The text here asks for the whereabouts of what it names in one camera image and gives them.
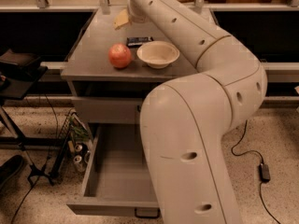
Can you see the dark blue rxbar wrapper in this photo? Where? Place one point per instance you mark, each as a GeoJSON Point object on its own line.
{"type": "Point", "coordinates": [135, 42]}

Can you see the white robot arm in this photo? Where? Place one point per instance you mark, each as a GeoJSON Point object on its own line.
{"type": "Point", "coordinates": [183, 120]}

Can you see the grey drawer cabinet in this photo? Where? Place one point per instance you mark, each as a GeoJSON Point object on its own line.
{"type": "Point", "coordinates": [90, 74]}

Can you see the grey closed drawer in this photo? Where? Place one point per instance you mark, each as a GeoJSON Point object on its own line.
{"type": "Point", "coordinates": [108, 110]}

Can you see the grey open bottom drawer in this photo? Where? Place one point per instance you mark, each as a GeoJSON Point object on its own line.
{"type": "Point", "coordinates": [117, 179]}

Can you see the red apple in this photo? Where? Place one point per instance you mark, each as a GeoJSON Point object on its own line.
{"type": "Point", "coordinates": [119, 56]}

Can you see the white bowl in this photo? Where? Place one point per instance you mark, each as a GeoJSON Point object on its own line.
{"type": "Point", "coordinates": [158, 54]}

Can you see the black device on tripod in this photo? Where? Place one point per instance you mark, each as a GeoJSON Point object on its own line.
{"type": "Point", "coordinates": [21, 66]}

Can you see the black tripod stand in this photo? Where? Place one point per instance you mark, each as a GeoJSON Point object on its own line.
{"type": "Point", "coordinates": [16, 90]}

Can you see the silver can upper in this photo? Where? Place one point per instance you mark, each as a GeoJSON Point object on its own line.
{"type": "Point", "coordinates": [78, 148]}

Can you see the silver can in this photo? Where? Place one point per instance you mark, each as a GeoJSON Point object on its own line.
{"type": "Point", "coordinates": [78, 148]}
{"type": "Point", "coordinates": [79, 163]}

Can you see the silver can lower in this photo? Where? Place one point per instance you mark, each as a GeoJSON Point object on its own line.
{"type": "Point", "coordinates": [79, 163]}

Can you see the black shoe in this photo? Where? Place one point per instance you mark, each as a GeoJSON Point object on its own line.
{"type": "Point", "coordinates": [10, 168]}

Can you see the black power adapter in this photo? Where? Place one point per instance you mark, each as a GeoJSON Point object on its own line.
{"type": "Point", "coordinates": [264, 173]}

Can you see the wire basket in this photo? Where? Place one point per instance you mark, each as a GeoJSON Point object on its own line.
{"type": "Point", "coordinates": [73, 132]}

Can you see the black drawer handle bottom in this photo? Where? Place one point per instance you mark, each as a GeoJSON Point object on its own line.
{"type": "Point", "coordinates": [150, 213]}

